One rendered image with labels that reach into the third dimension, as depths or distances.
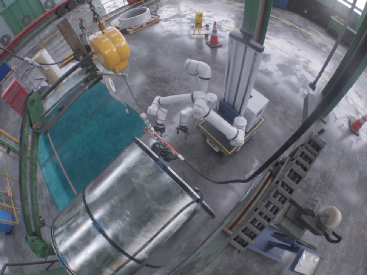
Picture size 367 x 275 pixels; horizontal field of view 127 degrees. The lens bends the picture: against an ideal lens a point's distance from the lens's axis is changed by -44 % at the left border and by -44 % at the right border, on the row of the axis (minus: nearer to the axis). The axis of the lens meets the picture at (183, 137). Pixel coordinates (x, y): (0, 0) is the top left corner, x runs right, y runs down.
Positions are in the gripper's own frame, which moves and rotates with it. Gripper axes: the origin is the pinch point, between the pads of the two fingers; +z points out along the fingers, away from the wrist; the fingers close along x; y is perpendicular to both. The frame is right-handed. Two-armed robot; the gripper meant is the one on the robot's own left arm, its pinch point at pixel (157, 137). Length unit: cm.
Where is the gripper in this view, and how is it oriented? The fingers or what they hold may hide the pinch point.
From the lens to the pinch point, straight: 190.7
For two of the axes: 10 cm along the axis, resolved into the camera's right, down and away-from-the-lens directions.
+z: -2.5, 9.2, 2.9
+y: 5.6, 3.8, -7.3
